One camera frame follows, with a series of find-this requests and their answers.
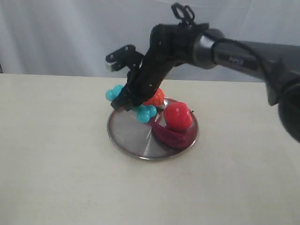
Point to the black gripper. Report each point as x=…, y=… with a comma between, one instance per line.
x=170, y=46

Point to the turquoise toy bone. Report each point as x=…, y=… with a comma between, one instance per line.
x=143, y=112

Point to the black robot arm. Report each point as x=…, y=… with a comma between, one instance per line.
x=200, y=46

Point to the orange toy strawberry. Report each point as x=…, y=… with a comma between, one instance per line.
x=157, y=100

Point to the round stainless steel plate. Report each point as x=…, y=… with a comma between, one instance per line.
x=140, y=141

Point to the red toy apple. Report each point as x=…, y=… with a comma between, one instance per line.
x=177, y=116

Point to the dark purple toy sweet potato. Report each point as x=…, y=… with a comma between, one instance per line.
x=168, y=137

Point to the white backdrop cloth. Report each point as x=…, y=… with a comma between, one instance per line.
x=72, y=37

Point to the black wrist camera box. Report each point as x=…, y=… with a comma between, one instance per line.
x=126, y=56

